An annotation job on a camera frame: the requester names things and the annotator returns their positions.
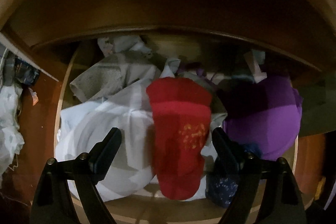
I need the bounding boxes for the white sheer underwear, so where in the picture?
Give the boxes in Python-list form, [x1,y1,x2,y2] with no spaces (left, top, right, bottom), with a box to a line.
[54,78,208,202]

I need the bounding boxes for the purple bra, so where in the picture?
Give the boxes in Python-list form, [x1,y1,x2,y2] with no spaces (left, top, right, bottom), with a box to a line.
[218,76,302,160]

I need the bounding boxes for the light blue knitted sock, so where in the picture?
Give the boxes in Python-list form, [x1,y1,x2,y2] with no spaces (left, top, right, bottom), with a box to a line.
[97,35,152,58]

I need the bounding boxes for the dark blue patterned garment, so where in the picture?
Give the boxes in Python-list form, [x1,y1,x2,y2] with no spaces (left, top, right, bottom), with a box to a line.
[206,144,261,208]

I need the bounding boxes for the white patterned plastic bag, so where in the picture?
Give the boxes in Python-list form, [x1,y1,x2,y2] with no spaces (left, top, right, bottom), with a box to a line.
[1,84,25,177]

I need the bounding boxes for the orange snack wrapper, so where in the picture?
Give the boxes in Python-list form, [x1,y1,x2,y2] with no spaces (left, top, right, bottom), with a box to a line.
[29,88,39,106]

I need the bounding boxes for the dark blue snack bag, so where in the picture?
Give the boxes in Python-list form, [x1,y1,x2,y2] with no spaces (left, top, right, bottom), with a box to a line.
[14,57,41,86]

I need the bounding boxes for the red sock with yellow print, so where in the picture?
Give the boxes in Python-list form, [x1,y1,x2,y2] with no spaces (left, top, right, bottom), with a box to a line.
[146,77,213,200]

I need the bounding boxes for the grey knitted garment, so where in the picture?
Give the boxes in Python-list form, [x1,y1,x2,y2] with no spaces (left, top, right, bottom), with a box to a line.
[70,51,161,103]

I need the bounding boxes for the wooden nightstand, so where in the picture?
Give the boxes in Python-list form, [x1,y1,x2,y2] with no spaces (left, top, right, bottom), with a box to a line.
[1,0,335,134]

